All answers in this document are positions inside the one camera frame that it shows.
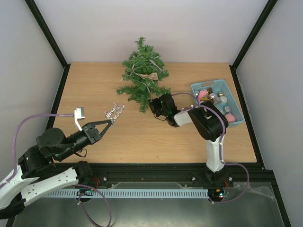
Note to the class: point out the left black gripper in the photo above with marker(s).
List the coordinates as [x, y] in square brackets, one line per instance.
[91, 129]

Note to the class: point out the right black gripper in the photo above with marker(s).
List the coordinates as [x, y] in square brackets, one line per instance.
[155, 107]

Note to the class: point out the burlap bow ornament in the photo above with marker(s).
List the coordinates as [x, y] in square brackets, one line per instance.
[152, 76]

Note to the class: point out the small green christmas tree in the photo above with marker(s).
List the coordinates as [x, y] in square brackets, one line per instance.
[142, 97]

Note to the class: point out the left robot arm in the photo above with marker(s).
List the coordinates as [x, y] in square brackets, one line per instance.
[33, 180]

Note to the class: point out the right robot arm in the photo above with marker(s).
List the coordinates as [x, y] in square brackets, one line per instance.
[210, 123]

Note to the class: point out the pink fluffy ornament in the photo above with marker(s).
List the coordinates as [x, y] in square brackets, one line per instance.
[202, 94]

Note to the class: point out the frosted pine cone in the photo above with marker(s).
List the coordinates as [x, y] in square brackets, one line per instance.
[209, 90]

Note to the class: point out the light blue plastic basket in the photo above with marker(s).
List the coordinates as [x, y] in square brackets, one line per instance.
[220, 85]

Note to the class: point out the white matte ball ornament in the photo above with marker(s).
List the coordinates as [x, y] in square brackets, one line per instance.
[223, 99]

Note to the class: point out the clear crystal ornament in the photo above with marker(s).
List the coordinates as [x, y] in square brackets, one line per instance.
[227, 109]

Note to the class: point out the pink pompom ornament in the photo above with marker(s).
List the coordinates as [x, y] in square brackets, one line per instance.
[230, 117]

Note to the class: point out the light blue cable duct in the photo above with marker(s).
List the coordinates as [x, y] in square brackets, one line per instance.
[132, 193]

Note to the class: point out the black aluminium frame rail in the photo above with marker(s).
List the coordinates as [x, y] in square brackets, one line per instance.
[190, 175]

